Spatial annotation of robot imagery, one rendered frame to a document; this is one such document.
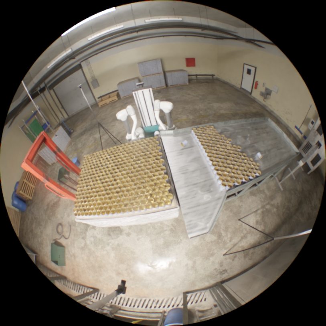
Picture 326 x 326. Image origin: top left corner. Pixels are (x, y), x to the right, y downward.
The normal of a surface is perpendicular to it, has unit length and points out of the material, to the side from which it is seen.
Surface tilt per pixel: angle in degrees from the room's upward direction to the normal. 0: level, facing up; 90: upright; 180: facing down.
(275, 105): 90
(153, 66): 92
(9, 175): 90
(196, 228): 0
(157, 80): 92
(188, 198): 0
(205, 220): 0
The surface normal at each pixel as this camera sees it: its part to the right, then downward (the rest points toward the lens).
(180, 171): -0.15, -0.58
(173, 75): 0.14, 0.81
